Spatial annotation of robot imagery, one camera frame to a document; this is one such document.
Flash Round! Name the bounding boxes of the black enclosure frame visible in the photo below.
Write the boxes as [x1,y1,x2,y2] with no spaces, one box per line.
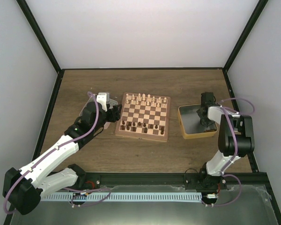
[3,0,281,225]

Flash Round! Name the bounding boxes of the pink rimmed metal tin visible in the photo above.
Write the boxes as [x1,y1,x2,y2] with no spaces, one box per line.
[79,95,119,130]

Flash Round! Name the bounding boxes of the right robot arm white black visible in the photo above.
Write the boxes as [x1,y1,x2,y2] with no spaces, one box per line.
[197,92,255,189]

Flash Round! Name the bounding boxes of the light blue slotted cable duct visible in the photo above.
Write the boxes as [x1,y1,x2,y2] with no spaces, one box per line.
[42,192,202,203]

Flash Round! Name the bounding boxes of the yellow rimmed metal tin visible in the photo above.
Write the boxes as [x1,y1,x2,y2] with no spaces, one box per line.
[177,104,218,139]

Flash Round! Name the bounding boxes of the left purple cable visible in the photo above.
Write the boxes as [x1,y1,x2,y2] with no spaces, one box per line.
[2,91,113,214]

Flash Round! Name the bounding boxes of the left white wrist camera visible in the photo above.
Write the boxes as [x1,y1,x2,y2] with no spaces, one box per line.
[96,92,110,112]

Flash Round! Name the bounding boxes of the wooden chess board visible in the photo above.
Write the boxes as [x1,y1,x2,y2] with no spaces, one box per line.
[115,92,170,142]

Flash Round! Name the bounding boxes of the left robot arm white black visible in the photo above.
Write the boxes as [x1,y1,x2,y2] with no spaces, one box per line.
[3,101,122,215]

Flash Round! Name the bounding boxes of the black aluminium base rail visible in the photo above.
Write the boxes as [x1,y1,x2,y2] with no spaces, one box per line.
[21,172,267,190]

